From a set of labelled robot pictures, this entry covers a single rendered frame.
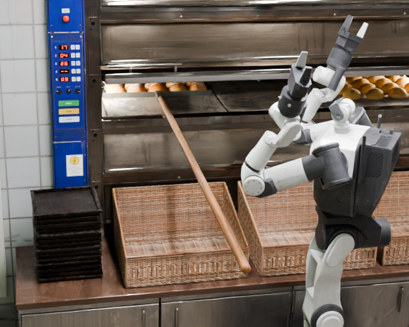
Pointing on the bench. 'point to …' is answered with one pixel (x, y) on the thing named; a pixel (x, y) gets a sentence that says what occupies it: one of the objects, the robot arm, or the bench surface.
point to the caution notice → (74, 165)
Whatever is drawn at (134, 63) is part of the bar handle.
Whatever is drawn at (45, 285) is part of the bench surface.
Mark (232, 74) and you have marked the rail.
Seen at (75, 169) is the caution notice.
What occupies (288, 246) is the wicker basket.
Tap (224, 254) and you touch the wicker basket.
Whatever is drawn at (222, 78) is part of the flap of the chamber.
